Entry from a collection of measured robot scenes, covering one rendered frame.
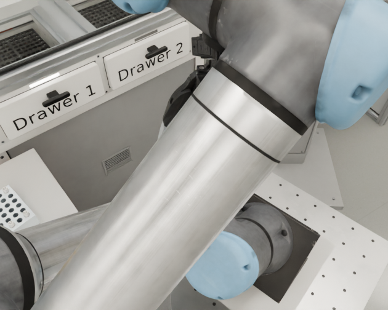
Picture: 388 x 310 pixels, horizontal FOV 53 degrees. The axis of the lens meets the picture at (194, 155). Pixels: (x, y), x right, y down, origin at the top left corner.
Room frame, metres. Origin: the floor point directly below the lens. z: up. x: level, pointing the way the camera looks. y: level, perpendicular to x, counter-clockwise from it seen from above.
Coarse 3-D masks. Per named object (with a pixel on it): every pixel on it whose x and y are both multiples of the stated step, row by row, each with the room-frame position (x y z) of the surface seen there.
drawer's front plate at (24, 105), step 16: (96, 64) 0.85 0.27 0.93; (64, 80) 0.79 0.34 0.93; (80, 80) 0.81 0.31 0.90; (96, 80) 0.84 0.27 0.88; (16, 96) 0.72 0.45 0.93; (32, 96) 0.73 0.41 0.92; (80, 96) 0.80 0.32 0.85; (96, 96) 0.83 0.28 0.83; (0, 112) 0.68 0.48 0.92; (16, 112) 0.70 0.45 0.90; (32, 112) 0.72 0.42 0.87; (48, 112) 0.74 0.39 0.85; (64, 112) 0.77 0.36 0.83; (16, 128) 0.69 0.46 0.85; (32, 128) 0.71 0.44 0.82
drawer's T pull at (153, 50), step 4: (148, 48) 0.94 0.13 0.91; (152, 48) 0.94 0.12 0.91; (156, 48) 0.94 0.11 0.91; (160, 48) 0.94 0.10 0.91; (164, 48) 0.94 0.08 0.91; (152, 52) 0.92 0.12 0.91; (156, 52) 0.93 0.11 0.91; (160, 52) 0.93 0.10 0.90; (148, 56) 0.91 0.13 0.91; (152, 56) 0.92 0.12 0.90
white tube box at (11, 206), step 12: (0, 192) 0.52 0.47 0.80; (12, 192) 0.52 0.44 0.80; (0, 204) 0.49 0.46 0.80; (12, 204) 0.49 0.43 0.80; (24, 204) 0.49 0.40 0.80; (0, 216) 0.45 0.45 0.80; (12, 216) 0.45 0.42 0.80; (24, 216) 0.45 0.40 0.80; (12, 228) 0.42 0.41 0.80; (24, 228) 0.43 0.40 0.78
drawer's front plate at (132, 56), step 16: (160, 32) 1.00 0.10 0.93; (176, 32) 1.02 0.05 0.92; (128, 48) 0.92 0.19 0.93; (144, 48) 0.94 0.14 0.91; (176, 48) 1.01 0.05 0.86; (112, 64) 0.87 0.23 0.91; (128, 64) 0.91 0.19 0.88; (144, 64) 0.94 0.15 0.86; (160, 64) 0.97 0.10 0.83; (112, 80) 0.87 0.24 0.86; (128, 80) 0.90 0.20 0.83
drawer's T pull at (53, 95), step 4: (52, 92) 0.75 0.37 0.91; (56, 92) 0.75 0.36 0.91; (64, 92) 0.75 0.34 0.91; (68, 92) 0.75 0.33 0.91; (48, 96) 0.74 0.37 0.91; (52, 96) 0.74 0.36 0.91; (56, 96) 0.74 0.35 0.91; (60, 96) 0.74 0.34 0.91; (64, 96) 0.74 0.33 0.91; (68, 96) 0.75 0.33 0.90; (48, 100) 0.72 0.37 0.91; (52, 100) 0.72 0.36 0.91; (56, 100) 0.73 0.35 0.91; (60, 100) 0.74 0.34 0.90; (44, 104) 0.71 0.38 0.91; (48, 104) 0.72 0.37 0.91; (52, 104) 0.72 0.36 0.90
